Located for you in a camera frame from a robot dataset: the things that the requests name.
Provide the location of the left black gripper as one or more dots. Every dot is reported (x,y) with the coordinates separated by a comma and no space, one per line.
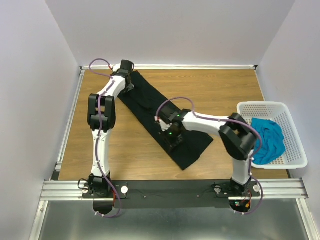
(130,87)

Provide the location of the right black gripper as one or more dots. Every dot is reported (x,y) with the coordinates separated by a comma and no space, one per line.
(169,143)

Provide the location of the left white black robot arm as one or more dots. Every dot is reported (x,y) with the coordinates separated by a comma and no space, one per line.
(101,118)

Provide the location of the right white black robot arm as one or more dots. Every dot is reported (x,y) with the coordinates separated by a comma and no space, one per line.
(239,139)

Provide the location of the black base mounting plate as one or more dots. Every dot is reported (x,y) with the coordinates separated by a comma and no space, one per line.
(136,202)

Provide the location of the blue t shirt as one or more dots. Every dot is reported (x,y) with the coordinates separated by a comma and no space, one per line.
(272,141)

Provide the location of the white plastic basket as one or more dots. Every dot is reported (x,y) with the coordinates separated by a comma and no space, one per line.
(294,156)

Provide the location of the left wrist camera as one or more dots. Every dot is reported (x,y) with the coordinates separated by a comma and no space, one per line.
(115,67)

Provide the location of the aluminium back rail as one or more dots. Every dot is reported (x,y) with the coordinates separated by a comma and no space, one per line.
(193,67)

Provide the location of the aluminium front rail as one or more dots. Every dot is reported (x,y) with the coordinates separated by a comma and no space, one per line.
(263,188)

